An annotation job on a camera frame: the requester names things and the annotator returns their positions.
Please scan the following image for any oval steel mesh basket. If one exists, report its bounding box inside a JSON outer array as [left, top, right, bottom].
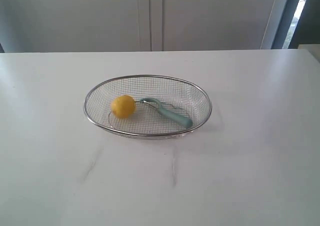
[[83, 74, 213, 139]]

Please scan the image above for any teal handled vegetable peeler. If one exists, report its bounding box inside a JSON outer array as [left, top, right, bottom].
[[139, 97, 193, 129]]

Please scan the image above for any yellow lemon with sticker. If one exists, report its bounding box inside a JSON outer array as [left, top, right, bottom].
[[111, 95, 136, 119]]

